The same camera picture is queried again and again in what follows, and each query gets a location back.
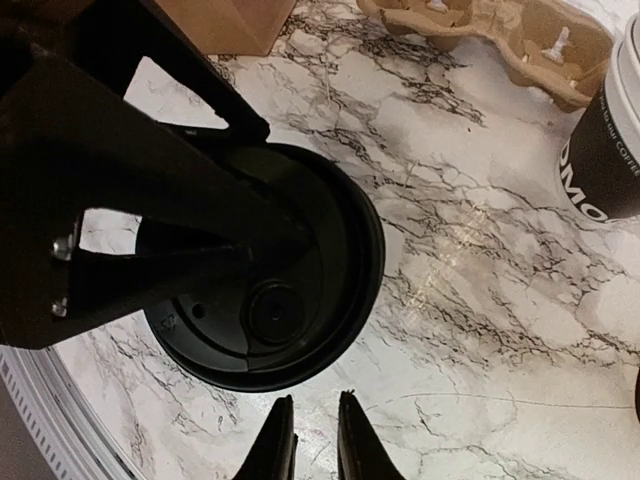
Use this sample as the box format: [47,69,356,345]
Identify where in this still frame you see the far cardboard cup carrier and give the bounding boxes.
[355,0,615,112]

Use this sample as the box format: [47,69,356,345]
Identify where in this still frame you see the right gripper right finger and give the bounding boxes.
[337,391,404,480]

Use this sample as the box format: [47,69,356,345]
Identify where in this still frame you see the stack of black paper cups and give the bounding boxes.
[558,14,639,223]

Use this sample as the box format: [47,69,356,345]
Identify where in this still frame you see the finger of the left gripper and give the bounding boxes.
[74,1,270,145]
[1,42,314,260]

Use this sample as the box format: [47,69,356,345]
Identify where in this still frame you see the brown paper bag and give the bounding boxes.
[157,0,296,56]

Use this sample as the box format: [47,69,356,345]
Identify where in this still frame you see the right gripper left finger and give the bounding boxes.
[233,395,298,480]

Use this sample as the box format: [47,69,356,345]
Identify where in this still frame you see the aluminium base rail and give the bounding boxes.
[1,346,144,479]

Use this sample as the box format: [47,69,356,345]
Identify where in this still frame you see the stack of black cup lids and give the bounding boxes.
[634,371,640,422]

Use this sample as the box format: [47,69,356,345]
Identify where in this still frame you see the black cup lid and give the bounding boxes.
[144,144,385,393]

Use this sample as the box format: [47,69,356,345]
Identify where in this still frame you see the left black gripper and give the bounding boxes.
[1,189,80,349]

